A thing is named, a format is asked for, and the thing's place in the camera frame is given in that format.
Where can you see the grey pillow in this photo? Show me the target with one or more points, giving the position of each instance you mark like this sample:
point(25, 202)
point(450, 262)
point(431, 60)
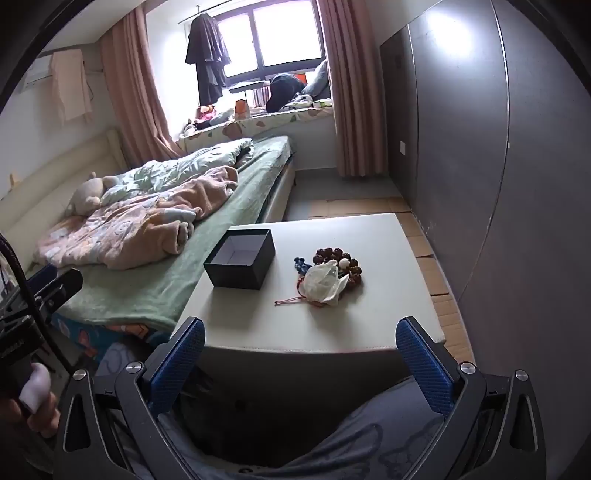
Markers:
point(318, 78)

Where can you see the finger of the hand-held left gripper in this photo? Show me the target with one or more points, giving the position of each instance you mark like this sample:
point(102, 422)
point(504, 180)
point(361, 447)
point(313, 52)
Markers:
point(62, 286)

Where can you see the pink fleece blanket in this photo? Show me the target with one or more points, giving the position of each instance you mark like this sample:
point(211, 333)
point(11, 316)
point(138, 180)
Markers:
point(129, 226)

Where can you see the floral window seat cushion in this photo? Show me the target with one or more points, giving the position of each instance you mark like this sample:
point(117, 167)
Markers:
point(277, 121)

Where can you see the dark hanging clothes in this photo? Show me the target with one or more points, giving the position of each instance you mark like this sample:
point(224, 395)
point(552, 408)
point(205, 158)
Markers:
point(207, 55)

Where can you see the pile of small toys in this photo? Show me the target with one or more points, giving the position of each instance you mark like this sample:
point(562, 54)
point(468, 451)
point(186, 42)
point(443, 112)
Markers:
point(207, 120)

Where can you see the pink curtain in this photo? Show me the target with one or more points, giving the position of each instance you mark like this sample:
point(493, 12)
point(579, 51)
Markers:
point(355, 92)
point(138, 83)

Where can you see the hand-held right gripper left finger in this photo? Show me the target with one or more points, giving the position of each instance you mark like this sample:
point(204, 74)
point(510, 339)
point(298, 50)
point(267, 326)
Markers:
point(178, 364)

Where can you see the beige hanging towel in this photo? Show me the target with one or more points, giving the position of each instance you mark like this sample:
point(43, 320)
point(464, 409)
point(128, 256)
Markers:
point(71, 87)

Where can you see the beige plush toy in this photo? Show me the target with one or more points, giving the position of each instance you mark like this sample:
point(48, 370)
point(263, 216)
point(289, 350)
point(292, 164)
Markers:
point(90, 194)

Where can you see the grey patterned pants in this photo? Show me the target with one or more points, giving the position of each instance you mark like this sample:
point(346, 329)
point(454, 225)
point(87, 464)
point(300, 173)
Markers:
point(369, 429)

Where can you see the green bed sheet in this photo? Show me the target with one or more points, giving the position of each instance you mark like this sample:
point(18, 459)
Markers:
point(194, 258)

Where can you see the light green quilt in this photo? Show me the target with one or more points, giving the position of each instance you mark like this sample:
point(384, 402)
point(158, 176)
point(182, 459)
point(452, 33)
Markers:
point(184, 166)

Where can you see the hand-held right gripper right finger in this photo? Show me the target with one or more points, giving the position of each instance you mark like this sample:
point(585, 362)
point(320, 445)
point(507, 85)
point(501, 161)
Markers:
point(422, 364)

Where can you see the small orange box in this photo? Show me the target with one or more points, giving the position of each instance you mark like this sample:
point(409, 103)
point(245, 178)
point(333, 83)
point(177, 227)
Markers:
point(241, 108)

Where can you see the person's left hand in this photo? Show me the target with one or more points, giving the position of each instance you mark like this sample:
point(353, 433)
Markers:
point(37, 387)

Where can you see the white air conditioner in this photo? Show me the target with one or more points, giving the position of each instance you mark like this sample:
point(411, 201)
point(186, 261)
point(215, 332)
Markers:
point(39, 69)

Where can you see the black bag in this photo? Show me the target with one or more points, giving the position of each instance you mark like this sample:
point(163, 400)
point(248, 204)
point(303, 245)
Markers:
point(284, 90)

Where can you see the white leather table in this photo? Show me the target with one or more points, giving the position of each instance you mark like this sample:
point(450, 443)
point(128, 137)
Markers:
point(300, 332)

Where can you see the white butterfly brooch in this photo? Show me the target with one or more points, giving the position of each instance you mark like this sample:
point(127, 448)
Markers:
point(323, 284)

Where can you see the window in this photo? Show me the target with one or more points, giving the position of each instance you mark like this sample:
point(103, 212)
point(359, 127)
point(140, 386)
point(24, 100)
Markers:
point(281, 32)

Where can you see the black square box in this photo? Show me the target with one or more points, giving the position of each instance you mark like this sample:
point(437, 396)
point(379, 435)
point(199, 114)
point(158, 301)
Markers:
point(240, 270)

